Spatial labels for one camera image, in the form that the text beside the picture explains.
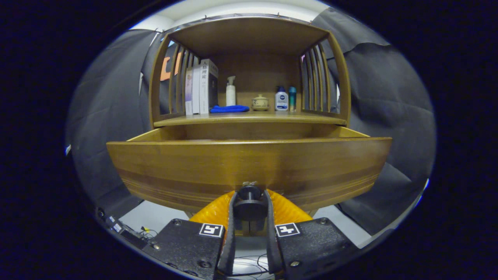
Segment white bottle with blue cap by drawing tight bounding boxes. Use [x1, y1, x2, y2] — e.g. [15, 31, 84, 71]
[275, 86, 289, 112]

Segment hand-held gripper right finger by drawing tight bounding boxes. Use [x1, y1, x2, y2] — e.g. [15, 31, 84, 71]
[265, 189, 360, 280]

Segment white and black book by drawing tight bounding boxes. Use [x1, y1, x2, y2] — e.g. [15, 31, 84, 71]
[199, 59, 219, 114]

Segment plain white book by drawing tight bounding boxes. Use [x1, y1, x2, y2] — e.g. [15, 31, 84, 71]
[192, 64, 201, 115]

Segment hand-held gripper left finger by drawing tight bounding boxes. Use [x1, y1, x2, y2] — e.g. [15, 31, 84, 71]
[142, 190, 238, 280]

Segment wooden countertop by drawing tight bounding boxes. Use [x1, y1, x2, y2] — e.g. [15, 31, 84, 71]
[154, 111, 347, 127]

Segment black floor cables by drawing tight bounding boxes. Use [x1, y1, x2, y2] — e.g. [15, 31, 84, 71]
[233, 255, 273, 278]

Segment blue folded cloth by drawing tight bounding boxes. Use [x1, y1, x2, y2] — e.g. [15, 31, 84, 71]
[210, 105, 250, 114]

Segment wooden drawer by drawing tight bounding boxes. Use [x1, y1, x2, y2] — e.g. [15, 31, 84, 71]
[106, 126, 393, 214]

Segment wooden cabinet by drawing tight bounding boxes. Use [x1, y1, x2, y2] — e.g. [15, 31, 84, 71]
[148, 16, 352, 135]

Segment purple spine book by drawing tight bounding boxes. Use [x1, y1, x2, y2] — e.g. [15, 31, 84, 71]
[185, 68, 194, 115]

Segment beige lidded tea cup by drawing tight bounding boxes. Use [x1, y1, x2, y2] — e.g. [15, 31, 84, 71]
[251, 94, 270, 111]

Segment white pump bottle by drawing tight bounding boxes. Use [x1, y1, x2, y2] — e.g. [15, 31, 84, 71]
[226, 76, 237, 107]

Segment black round drawer knob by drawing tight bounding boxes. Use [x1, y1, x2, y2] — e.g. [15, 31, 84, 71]
[233, 185, 269, 222]

